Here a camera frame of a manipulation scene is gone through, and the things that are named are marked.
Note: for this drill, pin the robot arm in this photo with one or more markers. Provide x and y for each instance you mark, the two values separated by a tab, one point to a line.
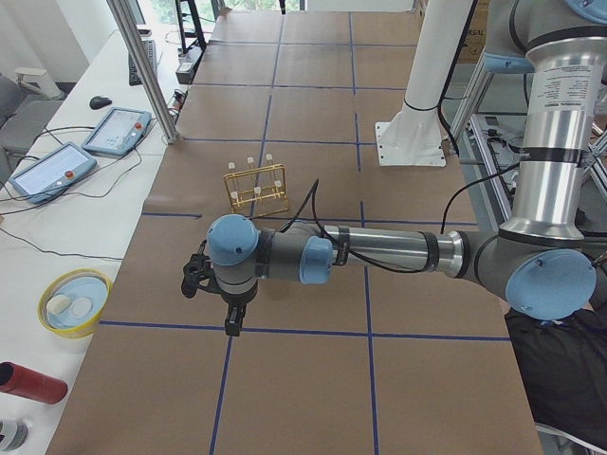
538	261

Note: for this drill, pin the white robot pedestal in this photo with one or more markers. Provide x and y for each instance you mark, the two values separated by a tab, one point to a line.
413	136

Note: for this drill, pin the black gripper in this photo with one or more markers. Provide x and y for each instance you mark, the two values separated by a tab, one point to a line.
236	301

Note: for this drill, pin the gold wire cup holder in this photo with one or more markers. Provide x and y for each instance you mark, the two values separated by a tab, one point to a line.
258	190

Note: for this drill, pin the aluminium frame post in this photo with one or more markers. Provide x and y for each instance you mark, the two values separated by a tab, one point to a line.
125	20

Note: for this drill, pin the white round block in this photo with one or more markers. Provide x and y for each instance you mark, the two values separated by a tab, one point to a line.
57	304

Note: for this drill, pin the black computer mouse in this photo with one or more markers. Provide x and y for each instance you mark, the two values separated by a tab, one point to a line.
98	102

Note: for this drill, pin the person in black clothes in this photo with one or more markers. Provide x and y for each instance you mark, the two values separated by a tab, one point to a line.
563	367

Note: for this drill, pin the far teach pendant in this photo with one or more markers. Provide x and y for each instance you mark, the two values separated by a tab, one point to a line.
118	133

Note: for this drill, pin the teach pendant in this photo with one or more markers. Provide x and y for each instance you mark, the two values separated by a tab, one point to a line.
53	174
118	133

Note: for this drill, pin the yellow rimmed blue bowl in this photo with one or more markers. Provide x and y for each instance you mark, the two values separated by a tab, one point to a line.
89	290

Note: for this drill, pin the near teach pendant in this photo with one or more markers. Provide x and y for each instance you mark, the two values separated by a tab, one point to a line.
53	174

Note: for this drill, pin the red thermos bottle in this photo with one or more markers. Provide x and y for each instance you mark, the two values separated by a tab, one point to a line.
27	383

